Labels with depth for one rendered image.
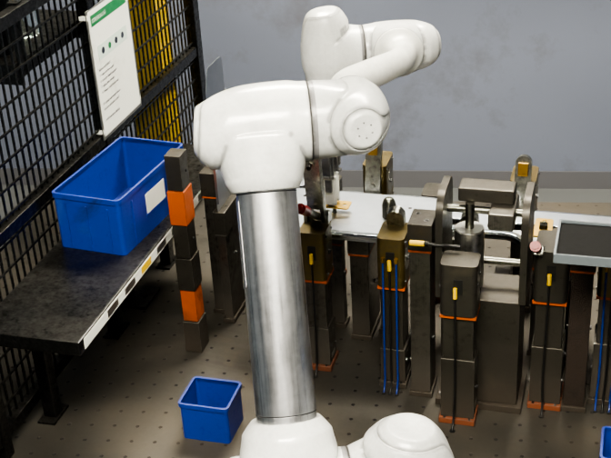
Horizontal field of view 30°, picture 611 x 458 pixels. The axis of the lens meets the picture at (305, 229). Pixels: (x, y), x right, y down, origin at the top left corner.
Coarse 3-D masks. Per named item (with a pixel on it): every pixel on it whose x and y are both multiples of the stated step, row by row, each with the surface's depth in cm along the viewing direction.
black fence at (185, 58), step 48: (48, 0) 235; (144, 0) 283; (192, 0) 311; (48, 48) 240; (192, 48) 317; (96, 96) 262; (144, 96) 286; (0, 144) 224; (48, 144) 243; (96, 144) 262; (0, 192) 226; (48, 192) 242; (0, 240) 224; (144, 288) 291; (0, 384) 231; (0, 432) 230
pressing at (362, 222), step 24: (360, 192) 268; (336, 216) 257; (360, 216) 256; (408, 216) 255; (456, 216) 254; (480, 216) 253; (552, 216) 251; (576, 216) 251; (600, 216) 250; (360, 240) 248
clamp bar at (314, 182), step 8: (312, 160) 234; (320, 160) 236; (312, 168) 235; (320, 168) 236; (304, 176) 237; (312, 176) 237; (320, 176) 237; (312, 184) 238; (320, 184) 238; (312, 192) 239; (320, 192) 239; (312, 200) 241; (320, 200) 240; (312, 208) 242; (320, 208) 241
